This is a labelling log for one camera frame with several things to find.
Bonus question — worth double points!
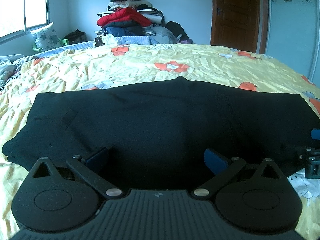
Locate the black pants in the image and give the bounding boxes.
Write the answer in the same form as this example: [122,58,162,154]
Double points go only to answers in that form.
[2,77,319,190]

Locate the yellow carrot print bedspread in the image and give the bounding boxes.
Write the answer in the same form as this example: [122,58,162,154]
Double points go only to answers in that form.
[0,42,320,240]

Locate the crumpled light blue blanket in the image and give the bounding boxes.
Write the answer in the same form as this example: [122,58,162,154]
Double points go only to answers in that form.
[0,54,24,86]

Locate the green plastic chair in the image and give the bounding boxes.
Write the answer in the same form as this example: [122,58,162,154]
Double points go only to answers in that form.
[33,38,69,53]

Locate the dark bag on floor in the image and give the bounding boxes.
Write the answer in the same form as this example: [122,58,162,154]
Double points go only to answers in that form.
[64,29,87,45]

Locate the floral pillow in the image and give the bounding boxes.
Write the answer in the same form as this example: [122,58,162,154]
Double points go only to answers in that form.
[31,22,62,51]

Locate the blue quilted mattress edge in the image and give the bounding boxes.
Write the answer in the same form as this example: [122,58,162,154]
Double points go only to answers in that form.
[35,34,159,57]

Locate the brown wooden door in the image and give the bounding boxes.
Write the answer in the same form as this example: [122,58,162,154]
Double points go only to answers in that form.
[210,0,270,54]

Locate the pile of clothes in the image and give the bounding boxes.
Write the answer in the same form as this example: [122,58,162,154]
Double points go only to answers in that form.
[95,0,193,44]

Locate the red jacket on pile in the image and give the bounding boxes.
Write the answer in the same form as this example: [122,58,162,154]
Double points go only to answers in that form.
[97,8,151,27]

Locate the window with grey frame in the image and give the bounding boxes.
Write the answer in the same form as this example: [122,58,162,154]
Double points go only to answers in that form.
[1,0,49,44]

